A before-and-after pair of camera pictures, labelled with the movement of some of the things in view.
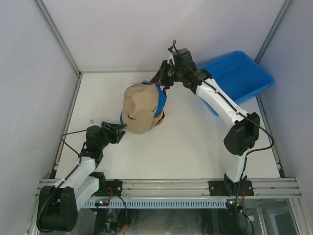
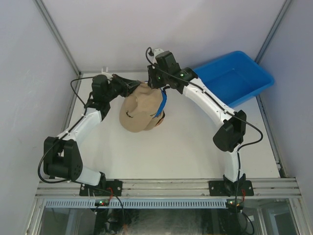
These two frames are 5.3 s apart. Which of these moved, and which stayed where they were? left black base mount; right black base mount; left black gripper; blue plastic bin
Moved: left black gripper
Stayed: left black base mount; blue plastic bin; right black base mount
